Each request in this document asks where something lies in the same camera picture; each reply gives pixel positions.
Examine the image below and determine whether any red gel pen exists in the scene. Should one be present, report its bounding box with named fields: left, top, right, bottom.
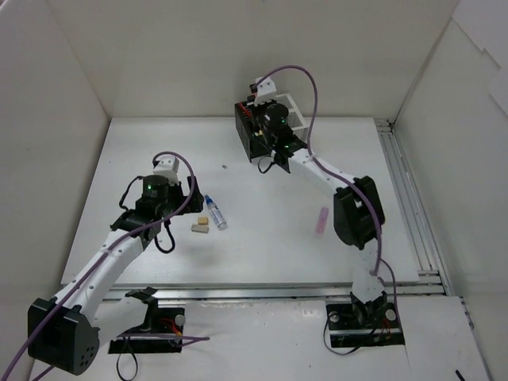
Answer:
left=240, top=103, right=252, bottom=118

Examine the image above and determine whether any pink highlighter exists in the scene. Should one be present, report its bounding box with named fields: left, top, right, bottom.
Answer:
left=314, top=206, right=329, bottom=238

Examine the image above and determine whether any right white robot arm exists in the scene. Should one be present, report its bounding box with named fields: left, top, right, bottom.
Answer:
left=235, top=95, right=387, bottom=327

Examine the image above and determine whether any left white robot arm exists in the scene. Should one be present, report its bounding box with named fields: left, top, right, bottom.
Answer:
left=26, top=175, right=204, bottom=375

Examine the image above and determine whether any black pen holder box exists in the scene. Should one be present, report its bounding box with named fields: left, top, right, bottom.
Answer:
left=234, top=102, right=271, bottom=162

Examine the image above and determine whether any white pen holder box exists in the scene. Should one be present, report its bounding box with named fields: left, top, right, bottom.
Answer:
left=275, top=93, right=309, bottom=142

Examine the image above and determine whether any grey eraser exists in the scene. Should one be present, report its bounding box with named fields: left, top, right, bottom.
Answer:
left=190, top=224, right=210, bottom=234

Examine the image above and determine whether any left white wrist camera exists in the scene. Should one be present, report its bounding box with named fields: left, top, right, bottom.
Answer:
left=152, top=156, right=179, bottom=185

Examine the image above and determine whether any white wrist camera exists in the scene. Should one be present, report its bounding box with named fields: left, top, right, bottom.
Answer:
left=152, top=156, right=179, bottom=185
left=249, top=76, right=277, bottom=106

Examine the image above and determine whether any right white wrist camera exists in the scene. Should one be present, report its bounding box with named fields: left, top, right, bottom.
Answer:
left=249, top=76, right=277, bottom=106

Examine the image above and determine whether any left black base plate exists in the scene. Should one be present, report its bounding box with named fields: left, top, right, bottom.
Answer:
left=107, top=307, right=185, bottom=354

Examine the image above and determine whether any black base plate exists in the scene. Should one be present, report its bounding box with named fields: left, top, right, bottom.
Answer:
left=324, top=302, right=406, bottom=354
left=107, top=307, right=185, bottom=354

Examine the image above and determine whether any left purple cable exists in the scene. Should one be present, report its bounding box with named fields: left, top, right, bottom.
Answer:
left=7, top=150, right=211, bottom=381

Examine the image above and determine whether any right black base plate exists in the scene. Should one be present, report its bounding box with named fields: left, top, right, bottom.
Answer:
left=324, top=302, right=406, bottom=354

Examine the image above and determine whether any aluminium side rail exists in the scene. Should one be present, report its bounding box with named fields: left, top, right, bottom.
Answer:
left=375, top=119, right=453, bottom=296

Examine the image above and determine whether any aluminium front rail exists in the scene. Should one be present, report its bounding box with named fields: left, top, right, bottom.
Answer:
left=98, top=282, right=449, bottom=302

